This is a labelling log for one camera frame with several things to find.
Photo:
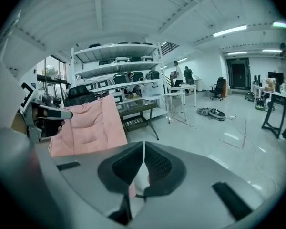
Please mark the ceiling light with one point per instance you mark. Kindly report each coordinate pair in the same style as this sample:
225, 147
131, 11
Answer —
281, 25
230, 31
272, 50
237, 53

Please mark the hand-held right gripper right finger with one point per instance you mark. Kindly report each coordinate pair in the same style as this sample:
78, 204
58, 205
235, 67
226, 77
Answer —
162, 168

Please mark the small clear plastic bin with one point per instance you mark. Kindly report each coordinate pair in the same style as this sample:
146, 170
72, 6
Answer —
150, 91

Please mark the black computer monitor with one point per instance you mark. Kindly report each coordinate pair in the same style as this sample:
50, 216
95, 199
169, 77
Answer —
275, 78

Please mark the white table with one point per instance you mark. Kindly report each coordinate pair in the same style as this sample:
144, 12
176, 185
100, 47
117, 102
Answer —
181, 88

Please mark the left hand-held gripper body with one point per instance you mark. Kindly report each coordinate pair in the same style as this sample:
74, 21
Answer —
47, 128

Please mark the dark double door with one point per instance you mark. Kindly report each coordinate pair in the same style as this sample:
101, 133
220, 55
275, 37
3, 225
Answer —
238, 74

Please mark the row of black equipment cases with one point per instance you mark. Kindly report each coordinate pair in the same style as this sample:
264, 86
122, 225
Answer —
120, 77

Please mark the low dark metal table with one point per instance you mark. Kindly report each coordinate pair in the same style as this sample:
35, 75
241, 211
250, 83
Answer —
135, 104

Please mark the person's left hand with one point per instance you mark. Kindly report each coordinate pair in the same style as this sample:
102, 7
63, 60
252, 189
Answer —
60, 129

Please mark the black-legged table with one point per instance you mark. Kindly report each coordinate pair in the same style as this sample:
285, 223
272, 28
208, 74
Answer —
276, 95

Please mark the white shelf rack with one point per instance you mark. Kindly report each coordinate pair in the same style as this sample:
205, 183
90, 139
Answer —
114, 67

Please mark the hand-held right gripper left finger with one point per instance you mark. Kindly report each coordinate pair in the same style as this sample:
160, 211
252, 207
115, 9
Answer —
119, 173

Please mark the black mesh office chair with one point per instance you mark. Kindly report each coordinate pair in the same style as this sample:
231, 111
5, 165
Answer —
219, 85
79, 93

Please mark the white power strip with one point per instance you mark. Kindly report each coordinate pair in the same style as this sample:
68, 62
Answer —
231, 116

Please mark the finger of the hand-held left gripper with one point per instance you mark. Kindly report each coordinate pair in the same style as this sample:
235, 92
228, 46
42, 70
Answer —
54, 113

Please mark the pink padded lounge chair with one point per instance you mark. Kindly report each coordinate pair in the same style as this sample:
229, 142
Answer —
90, 128

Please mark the person's beige shirt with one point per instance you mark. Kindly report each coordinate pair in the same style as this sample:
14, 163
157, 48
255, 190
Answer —
12, 175

